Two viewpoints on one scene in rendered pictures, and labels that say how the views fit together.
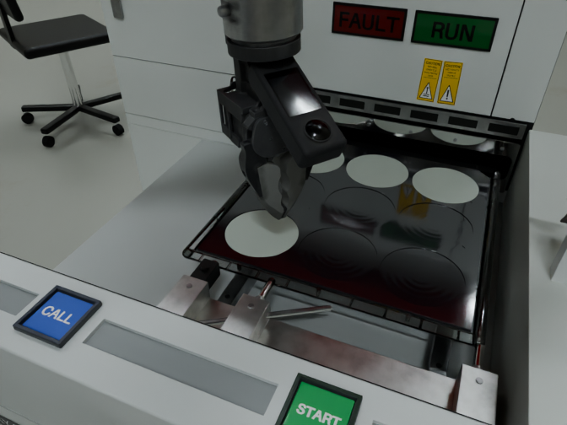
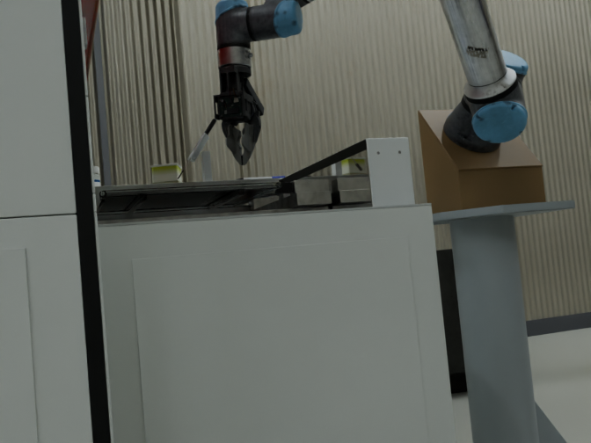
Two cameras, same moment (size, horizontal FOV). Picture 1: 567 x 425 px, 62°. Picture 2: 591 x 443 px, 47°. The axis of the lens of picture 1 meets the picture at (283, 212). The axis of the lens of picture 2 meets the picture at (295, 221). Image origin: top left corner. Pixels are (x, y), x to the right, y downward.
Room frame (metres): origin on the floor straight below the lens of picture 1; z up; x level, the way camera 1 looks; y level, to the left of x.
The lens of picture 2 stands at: (1.38, 1.18, 0.73)
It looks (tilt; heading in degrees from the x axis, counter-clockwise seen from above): 4 degrees up; 227
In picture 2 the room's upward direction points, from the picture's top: 5 degrees counter-clockwise
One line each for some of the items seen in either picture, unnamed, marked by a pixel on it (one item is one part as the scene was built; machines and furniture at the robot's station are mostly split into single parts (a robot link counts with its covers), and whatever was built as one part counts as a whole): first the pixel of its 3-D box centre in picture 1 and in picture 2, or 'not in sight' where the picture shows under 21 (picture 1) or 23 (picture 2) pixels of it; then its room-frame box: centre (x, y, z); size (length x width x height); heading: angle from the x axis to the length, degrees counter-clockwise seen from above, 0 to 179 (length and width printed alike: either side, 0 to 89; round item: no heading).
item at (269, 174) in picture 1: (260, 183); (245, 142); (0.45, 0.03, 1.00); 0.06 x 0.03 x 0.09; 31
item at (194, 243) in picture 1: (247, 183); (194, 189); (0.62, 0.06, 0.90); 0.37 x 0.01 x 0.01; 157
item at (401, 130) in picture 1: (381, 142); not in sight; (0.75, -0.18, 0.89); 0.44 x 0.02 x 0.10; 67
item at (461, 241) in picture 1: (359, 207); (178, 199); (0.55, -0.11, 0.90); 0.34 x 0.34 x 0.01; 67
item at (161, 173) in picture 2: not in sight; (167, 177); (0.38, -0.42, 1.00); 0.07 x 0.07 x 0.07; 48
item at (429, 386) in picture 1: (306, 370); (287, 207); (0.30, -0.03, 0.87); 0.36 x 0.08 x 0.03; 67
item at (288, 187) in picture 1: (283, 174); (232, 144); (0.47, 0.00, 1.01); 0.06 x 0.03 x 0.09; 31
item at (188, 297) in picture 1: (179, 309); (309, 186); (0.36, 0.12, 0.89); 0.08 x 0.03 x 0.03; 157
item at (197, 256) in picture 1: (318, 293); (254, 195); (0.38, -0.04, 0.90); 0.38 x 0.01 x 0.01; 67
